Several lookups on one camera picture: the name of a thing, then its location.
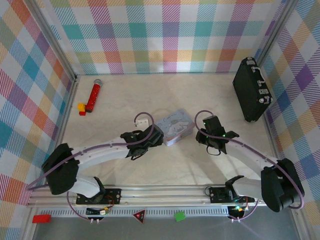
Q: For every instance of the pastel cartoon tin box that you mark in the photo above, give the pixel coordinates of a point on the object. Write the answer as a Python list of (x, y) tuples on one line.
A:
[(175, 125)]

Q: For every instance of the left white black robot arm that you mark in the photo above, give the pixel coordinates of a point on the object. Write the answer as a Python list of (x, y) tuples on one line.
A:
[(105, 152)]

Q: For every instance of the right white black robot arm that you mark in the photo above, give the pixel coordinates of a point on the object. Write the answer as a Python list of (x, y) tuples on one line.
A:
[(250, 160)]

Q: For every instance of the black hard case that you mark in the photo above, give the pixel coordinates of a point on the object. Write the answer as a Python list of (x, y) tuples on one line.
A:
[(247, 92)]

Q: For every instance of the red glitter microphone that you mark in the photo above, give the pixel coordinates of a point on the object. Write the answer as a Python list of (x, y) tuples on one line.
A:
[(93, 96)]

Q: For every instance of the small red toy block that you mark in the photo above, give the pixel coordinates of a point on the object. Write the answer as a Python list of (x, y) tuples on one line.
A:
[(82, 113)]

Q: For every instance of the small black controller board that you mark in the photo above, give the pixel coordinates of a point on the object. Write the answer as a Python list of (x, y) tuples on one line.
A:
[(97, 211), (237, 209)]

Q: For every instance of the yellow toy block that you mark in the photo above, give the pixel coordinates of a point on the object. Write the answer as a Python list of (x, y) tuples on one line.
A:
[(81, 106)]

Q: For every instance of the red black triangle sign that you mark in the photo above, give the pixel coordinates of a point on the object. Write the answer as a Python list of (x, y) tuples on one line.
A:
[(139, 215)]

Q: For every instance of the green toy block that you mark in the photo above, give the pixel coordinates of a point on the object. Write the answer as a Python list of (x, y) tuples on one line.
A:
[(180, 216)]

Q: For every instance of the red toy brick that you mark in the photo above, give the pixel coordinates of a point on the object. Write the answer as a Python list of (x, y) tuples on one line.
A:
[(41, 218)]

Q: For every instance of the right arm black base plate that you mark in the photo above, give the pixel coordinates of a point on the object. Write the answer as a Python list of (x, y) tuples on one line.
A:
[(217, 195)]

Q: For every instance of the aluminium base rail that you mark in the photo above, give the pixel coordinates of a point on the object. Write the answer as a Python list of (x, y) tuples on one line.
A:
[(162, 195)]

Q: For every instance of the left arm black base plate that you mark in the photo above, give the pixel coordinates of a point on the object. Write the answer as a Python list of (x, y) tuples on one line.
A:
[(112, 195)]

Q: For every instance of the aluminium frame post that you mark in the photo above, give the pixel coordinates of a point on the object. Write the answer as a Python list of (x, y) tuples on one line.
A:
[(275, 32), (53, 42)]

